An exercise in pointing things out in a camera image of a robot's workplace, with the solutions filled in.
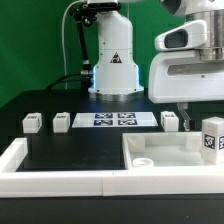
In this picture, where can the white marker sheet with tags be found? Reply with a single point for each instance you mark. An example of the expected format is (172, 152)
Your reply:
(114, 119)

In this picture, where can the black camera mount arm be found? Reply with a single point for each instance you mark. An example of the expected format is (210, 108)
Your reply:
(83, 16)

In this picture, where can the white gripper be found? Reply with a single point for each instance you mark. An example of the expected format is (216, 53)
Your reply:
(178, 74)

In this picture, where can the white square table top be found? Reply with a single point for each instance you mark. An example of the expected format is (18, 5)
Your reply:
(171, 149)

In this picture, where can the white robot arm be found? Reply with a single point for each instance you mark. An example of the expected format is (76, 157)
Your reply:
(116, 76)

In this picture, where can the white U-shaped fence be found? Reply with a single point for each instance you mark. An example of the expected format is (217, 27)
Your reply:
(159, 180)

